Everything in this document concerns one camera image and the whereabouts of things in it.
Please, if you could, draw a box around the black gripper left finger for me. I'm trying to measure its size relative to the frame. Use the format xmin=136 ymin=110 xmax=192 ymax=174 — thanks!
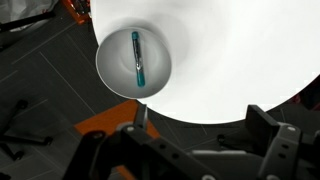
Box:
xmin=63 ymin=103 xmax=221 ymax=180

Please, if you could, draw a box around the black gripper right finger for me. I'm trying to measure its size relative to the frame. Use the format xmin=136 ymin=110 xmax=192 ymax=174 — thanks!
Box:
xmin=245 ymin=104 xmax=320 ymax=180

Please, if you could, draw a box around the teal capped marker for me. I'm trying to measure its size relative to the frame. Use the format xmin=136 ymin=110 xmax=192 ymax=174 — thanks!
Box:
xmin=130 ymin=30 xmax=147 ymax=88

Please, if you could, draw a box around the white round bowl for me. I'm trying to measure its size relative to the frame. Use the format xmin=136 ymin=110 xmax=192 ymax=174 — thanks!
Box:
xmin=95 ymin=26 xmax=173 ymax=100

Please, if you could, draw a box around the black metal stand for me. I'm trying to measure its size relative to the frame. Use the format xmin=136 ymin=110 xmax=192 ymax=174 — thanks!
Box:
xmin=0 ymin=98 xmax=54 ymax=162

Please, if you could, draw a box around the black upright post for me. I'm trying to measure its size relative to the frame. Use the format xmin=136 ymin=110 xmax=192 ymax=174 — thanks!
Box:
xmin=0 ymin=10 xmax=57 ymax=33

